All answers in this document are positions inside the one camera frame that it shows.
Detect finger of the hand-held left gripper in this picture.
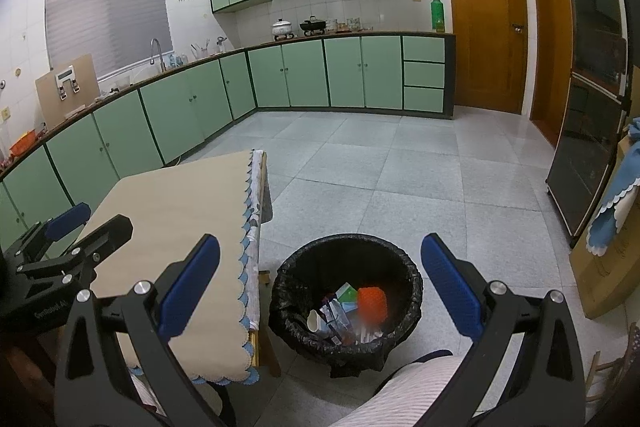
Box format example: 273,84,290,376
0,202,92,265
15,214,134,277

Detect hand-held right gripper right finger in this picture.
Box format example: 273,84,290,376
420,233,587,427

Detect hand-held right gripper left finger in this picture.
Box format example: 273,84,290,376
54,233,237,427

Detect large orange foam fruit net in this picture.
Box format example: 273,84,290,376
356,286,389,323

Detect white green plastic bag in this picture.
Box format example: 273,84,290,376
335,283,360,313

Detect black trash bin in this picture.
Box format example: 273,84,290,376
268,232,425,378

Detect orange basket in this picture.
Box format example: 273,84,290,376
9,129,38,158

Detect floral undercloth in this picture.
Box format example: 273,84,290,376
248,149,268,333

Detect person's leg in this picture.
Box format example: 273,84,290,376
330,349,471,427

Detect cardboard box with scale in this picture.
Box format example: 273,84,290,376
35,53,100,128

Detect wooden stool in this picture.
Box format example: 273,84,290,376
585,349,628,405

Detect blue scalloped cloth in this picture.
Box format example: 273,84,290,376
586,117,640,257

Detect black glass cabinet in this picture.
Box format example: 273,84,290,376
545,0,640,249

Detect grey window blind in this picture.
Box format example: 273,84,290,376
45,0,173,80

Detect green lower cabinets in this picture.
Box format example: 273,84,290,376
0,32,457,253

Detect narrow wooden door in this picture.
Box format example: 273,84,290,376
525,0,575,152

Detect wide wooden door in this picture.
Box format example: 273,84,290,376
440,0,529,115

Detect black wok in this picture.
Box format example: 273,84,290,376
299,16,328,36

